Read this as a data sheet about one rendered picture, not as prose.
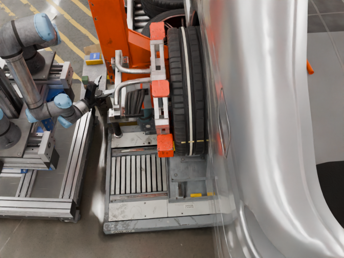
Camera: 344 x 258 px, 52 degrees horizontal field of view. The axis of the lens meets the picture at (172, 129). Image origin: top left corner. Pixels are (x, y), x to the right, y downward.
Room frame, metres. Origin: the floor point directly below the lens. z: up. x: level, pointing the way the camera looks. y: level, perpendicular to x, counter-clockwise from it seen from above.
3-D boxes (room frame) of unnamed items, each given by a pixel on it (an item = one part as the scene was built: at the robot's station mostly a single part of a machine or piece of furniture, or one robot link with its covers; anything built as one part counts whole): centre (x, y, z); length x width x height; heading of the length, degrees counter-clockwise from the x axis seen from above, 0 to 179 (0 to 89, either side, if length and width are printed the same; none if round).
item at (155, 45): (1.16, 0.05, 0.85); 0.54 x 0.07 x 0.54; 1
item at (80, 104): (1.13, 0.47, 0.81); 0.08 x 0.05 x 0.08; 46
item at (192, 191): (1.11, -0.12, 0.13); 0.50 x 0.36 x 0.10; 1
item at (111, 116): (0.99, 0.25, 0.93); 0.09 x 0.05 x 0.05; 91
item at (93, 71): (1.68, 0.52, 0.44); 0.43 x 0.17 x 0.03; 1
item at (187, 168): (1.16, -0.12, 0.32); 0.40 x 0.30 x 0.28; 1
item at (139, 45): (1.62, -0.03, 0.69); 0.52 x 0.17 x 0.35; 91
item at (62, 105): (1.08, 0.54, 0.91); 0.11 x 0.08 x 0.11; 107
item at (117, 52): (1.26, 0.17, 1.03); 0.19 x 0.18 x 0.11; 91
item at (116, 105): (1.06, 0.17, 1.03); 0.19 x 0.18 x 0.11; 91
